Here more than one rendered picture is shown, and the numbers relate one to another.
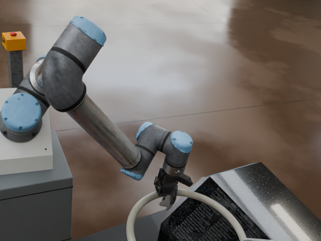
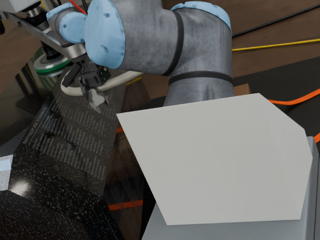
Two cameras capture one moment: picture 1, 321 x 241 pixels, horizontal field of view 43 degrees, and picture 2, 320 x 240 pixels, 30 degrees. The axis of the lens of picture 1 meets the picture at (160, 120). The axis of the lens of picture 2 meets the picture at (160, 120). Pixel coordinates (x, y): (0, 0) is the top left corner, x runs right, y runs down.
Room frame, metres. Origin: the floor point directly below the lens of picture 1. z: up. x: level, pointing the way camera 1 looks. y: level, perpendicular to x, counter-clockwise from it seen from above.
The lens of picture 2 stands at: (2.25, 1.57, 1.72)
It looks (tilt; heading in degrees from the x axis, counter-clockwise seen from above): 27 degrees down; 236
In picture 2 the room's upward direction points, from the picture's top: 23 degrees counter-clockwise
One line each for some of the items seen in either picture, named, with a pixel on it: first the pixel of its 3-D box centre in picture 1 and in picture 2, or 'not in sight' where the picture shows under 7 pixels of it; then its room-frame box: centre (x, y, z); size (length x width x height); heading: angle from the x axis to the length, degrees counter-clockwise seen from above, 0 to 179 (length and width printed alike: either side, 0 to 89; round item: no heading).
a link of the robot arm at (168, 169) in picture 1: (174, 166); (77, 47); (1.31, -0.09, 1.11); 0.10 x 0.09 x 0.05; 22
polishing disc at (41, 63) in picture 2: not in sight; (55, 56); (1.01, -0.82, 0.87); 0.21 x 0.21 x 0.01
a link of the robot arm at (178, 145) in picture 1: (178, 148); (65, 24); (1.31, -0.09, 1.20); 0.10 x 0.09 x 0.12; 69
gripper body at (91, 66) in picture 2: (167, 180); (89, 69); (1.31, -0.07, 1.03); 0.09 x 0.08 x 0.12; 112
